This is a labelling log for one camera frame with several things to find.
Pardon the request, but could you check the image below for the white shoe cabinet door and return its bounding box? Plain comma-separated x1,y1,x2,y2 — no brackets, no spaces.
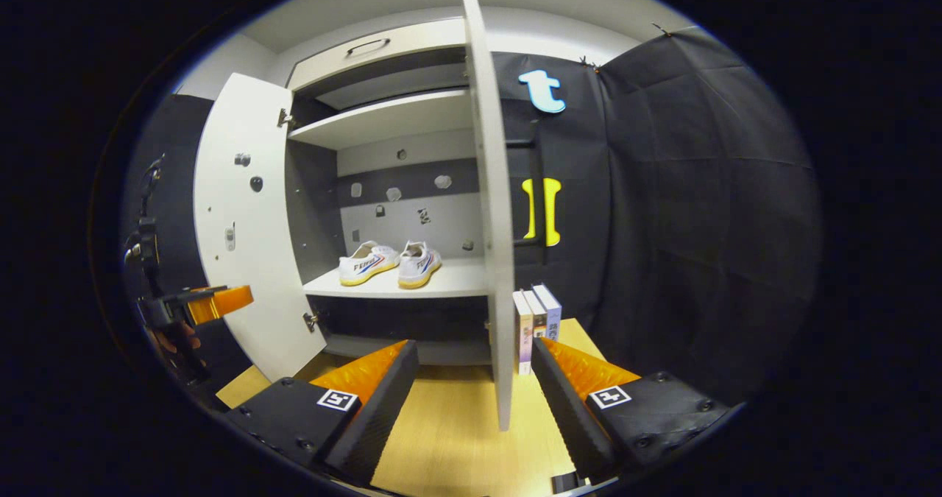
459,0,550,431
193,72,328,382

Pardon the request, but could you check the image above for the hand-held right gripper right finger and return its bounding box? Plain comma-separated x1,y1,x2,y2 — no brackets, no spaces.
530,337,731,483

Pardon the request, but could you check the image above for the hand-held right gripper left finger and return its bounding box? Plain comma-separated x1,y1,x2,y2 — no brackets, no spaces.
224,339,420,487

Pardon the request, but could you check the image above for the white shoe cabinet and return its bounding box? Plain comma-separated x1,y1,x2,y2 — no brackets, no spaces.
283,17,492,369

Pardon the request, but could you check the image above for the white canvas shoe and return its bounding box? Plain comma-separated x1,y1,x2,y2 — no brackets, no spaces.
397,241,444,290
339,241,402,287

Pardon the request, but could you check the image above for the blue spine book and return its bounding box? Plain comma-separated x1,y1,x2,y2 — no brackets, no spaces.
532,283,563,343

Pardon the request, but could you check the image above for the purple spine book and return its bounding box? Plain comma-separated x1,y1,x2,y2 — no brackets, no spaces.
513,289,534,376

